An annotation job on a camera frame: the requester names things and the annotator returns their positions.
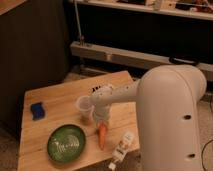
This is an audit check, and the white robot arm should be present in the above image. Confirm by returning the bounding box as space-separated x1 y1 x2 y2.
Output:
91 65 207 171

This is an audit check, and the orange pepper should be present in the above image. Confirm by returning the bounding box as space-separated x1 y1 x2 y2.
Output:
98 123 107 150

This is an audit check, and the green ceramic bowl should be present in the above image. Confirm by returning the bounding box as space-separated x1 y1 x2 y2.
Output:
47 124 86 164

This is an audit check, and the clear plastic cup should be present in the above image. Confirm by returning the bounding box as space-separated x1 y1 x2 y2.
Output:
75 96 94 122

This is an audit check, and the white squeeze bottle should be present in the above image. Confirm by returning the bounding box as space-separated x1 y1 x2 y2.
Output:
108 131 135 171

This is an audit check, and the blue sponge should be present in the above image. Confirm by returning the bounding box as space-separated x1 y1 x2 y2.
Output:
30 102 45 120

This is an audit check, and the metal vertical pole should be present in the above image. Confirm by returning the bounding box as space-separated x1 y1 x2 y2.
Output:
74 0 84 45

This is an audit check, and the cluttered wooden shelf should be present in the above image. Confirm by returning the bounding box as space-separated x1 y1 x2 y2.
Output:
68 0 213 21

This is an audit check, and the grey metal rail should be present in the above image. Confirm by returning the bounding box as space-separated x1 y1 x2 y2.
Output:
70 41 213 81

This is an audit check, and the black cable loop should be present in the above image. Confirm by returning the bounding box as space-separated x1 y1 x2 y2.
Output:
168 56 201 67

